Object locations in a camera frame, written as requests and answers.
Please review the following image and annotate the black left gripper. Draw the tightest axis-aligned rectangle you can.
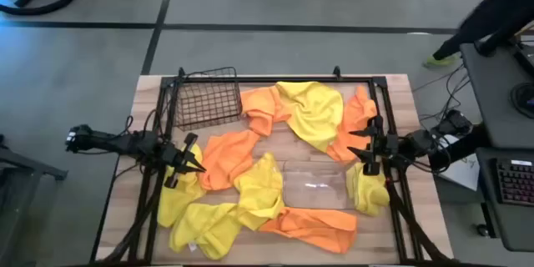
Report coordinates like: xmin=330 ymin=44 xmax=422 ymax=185
xmin=160 ymin=132 xmax=207 ymax=190

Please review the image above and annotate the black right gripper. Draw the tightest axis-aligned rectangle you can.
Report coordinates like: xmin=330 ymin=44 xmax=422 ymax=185
xmin=346 ymin=115 xmax=401 ymax=177

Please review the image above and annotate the orange microfiber towel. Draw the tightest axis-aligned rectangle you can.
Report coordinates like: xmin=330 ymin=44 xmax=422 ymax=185
xmin=258 ymin=206 xmax=359 ymax=255
xmin=240 ymin=85 xmax=293 ymax=138
xmin=326 ymin=85 xmax=379 ymax=164
xmin=197 ymin=128 xmax=262 ymax=192

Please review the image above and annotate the yellow microfiber towel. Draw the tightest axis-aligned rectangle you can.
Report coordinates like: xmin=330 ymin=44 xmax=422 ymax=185
xmin=275 ymin=80 xmax=345 ymax=154
xmin=345 ymin=161 xmax=391 ymax=218
xmin=232 ymin=152 xmax=286 ymax=231
xmin=157 ymin=144 xmax=206 ymax=229

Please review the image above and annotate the clear plastic bin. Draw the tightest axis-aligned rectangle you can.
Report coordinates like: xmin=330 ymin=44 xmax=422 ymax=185
xmin=282 ymin=160 xmax=355 ymax=210

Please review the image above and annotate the black desk support beam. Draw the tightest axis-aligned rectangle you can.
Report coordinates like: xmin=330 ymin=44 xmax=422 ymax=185
xmin=428 ymin=123 xmax=491 ymax=172

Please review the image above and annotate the white paper sheet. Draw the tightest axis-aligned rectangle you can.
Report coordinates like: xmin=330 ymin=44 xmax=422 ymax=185
xmin=437 ymin=133 xmax=481 ymax=192

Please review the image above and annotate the dark grey desk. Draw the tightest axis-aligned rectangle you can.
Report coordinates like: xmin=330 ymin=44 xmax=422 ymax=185
xmin=460 ymin=43 xmax=534 ymax=150
xmin=475 ymin=148 xmax=534 ymax=254

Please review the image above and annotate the black backlit keyboard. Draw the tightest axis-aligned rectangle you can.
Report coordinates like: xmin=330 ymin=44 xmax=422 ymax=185
xmin=495 ymin=158 xmax=534 ymax=208

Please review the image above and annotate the round black desk object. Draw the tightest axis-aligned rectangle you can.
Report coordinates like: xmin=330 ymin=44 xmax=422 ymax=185
xmin=510 ymin=82 xmax=534 ymax=120

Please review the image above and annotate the grey metal stand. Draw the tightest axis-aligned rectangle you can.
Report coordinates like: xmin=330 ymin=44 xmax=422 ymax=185
xmin=0 ymin=133 xmax=68 ymax=267

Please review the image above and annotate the black flat device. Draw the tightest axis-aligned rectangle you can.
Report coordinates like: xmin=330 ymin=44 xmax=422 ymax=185
xmin=511 ymin=40 xmax=534 ymax=77

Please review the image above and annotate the person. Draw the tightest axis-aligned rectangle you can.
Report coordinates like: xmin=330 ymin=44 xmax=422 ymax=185
xmin=423 ymin=0 xmax=534 ymax=68

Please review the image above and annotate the black wire basket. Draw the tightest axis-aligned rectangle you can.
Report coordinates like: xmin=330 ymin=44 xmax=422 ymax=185
xmin=173 ymin=66 xmax=244 ymax=132

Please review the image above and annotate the black floor cable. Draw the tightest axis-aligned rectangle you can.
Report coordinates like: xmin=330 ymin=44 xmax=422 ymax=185
xmin=411 ymin=64 xmax=465 ymax=93
xmin=442 ymin=70 xmax=471 ymax=113

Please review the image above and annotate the black metal table frame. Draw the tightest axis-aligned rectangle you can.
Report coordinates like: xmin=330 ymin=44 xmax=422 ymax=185
xmin=89 ymin=65 xmax=454 ymax=266

